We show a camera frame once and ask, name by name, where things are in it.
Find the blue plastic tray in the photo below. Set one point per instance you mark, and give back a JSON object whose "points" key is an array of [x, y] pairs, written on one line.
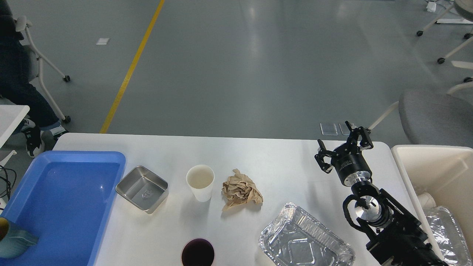
{"points": [[65, 199]]}

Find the floor socket plate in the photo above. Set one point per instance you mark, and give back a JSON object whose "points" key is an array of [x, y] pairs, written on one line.
{"points": [[346, 129], [329, 129]]}

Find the white side table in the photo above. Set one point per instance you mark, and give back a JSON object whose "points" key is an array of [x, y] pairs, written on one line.
{"points": [[10, 118]]}

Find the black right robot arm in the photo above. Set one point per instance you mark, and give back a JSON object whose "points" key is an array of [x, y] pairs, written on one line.
{"points": [[395, 235]]}

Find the square stainless steel dish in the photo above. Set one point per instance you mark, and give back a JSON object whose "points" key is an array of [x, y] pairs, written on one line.
{"points": [[143, 189]]}

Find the beige plastic bin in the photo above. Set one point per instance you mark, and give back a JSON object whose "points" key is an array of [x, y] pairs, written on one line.
{"points": [[443, 172]]}

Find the foil tray in bin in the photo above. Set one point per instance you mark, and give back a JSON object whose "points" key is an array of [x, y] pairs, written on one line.
{"points": [[449, 236]]}

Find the right floor socket plate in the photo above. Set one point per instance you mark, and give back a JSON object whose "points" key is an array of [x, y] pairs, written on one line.
{"points": [[346, 129]]}

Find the pink mug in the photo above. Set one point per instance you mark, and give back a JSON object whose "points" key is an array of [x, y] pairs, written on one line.
{"points": [[198, 252]]}

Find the left floor socket plate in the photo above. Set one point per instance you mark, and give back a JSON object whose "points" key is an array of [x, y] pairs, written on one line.
{"points": [[329, 129]]}

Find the crumpled brown paper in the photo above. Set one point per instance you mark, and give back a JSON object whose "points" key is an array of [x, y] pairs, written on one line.
{"points": [[240, 189]]}

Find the teal ceramic mug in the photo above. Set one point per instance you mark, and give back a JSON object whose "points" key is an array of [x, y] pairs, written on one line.
{"points": [[14, 240]]}

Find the seated person in jeans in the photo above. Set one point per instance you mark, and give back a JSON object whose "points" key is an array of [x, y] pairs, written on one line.
{"points": [[15, 86]]}

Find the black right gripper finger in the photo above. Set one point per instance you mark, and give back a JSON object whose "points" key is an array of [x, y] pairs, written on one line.
{"points": [[322, 153], [358, 140]]}

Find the grey office chair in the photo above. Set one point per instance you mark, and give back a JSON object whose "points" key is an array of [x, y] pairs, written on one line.
{"points": [[430, 118]]}

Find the white cup in bin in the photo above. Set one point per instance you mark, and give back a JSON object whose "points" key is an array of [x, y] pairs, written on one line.
{"points": [[426, 200]]}

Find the white paper cup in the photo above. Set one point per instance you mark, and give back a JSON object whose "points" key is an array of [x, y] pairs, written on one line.
{"points": [[200, 179]]}

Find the aluminium foil tray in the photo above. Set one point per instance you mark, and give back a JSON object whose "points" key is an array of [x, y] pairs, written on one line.
{"points": [[296, 238]]}

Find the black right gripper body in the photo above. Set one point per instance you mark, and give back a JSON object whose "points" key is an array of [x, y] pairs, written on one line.
{"points": [[350, 165]]}

